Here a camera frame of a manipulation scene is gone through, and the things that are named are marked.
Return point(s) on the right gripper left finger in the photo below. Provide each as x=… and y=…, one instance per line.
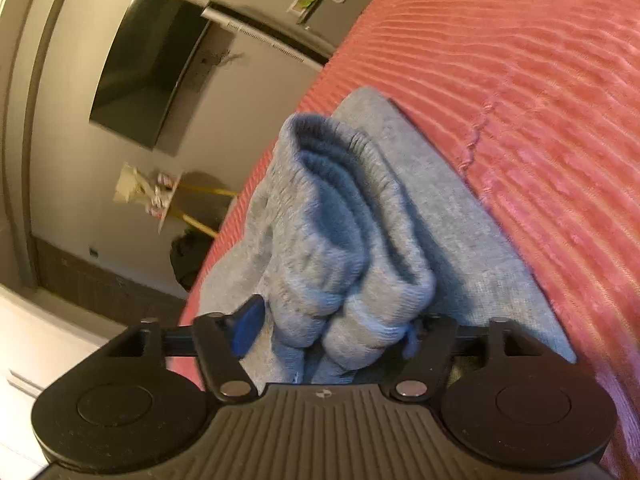
x=148, y=393

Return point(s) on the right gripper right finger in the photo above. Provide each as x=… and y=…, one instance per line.
x=505, y=396

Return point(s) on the grey sweatpants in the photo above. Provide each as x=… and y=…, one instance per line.
x=358, y=227

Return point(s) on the white wardrobe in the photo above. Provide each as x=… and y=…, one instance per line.
x=42, y=337

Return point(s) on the black bag on floor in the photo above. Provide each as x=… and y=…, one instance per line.
x=187, y=254

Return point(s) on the cream wrapped flower bouquet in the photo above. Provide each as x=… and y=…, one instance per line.
x=151, y=191

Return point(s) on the round yellow-legged side table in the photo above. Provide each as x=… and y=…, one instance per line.
x=198, y=200

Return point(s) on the red ribbed bedspread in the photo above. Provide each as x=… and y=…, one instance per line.
x=535, y=105

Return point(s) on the black wall television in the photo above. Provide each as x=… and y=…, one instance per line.
x=152, y=49

